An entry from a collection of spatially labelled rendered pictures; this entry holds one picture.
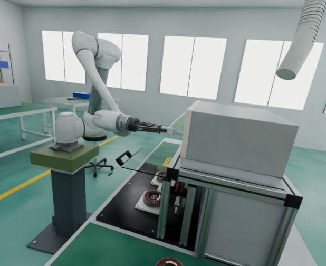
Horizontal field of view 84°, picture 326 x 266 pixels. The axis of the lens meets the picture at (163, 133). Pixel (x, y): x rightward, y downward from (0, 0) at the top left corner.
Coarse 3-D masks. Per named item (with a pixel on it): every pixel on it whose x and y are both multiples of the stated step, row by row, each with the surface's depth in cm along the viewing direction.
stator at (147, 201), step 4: (148, 192) 100; (152, 192) 101; (156, 192) 101; (160, 192) 102; (144, 196) 97; (148, 196) 99; (152, 196) 99; (156, 196) 99; (160, 196) 98; (144, 200) 95; (148, 200) 94; (152, 200) 94; (156, 200) 94; (148, 204) 93; (152, 204) 93; (156, 204) 93
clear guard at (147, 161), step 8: (136, 152) 91; (144, 152) 91; (152, 152) 92; (160, 152) 93; (128, 160) 80; (136, 160) 81; (144, 160) 81; (152, 160) 82; (160, 160) 83; (128, 168) 73; (136, 168) 74; (144, 168) 74; (152, 168) 75; (160, 168) 76; (160, 176) 70
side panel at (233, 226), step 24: (216, 192) 64; (216, 216) 68; (240, 216) 65; (264, 216) 62; (288, 216) 59; (216, 240) 70; (240, 240) 67; (264, 240) 65; (240, 264) 69; (264, 264) 67
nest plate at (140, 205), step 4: (144, 192) 106; (140, 200) 98; (136, 204) 95; (140, 204) 95; (144, 204) 96; (140, 208) 93; (144, 208) 92; (148, 208) 93; (152, 208) 93; (156, 208) 93; (152, 212) 91; (156, 212) 91
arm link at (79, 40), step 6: (72, 36) 111; (78, 36) 109; (84, 36) 111; (90, 36) 113; (72, 42) 109; (78, 42) 107; (84, 42) 108; (90, 42) 111; (96, 42) 114; (78, 48) 107; (84, 48) 107; (90, 48) 110; (96, 48) 114; (96, 54) 117
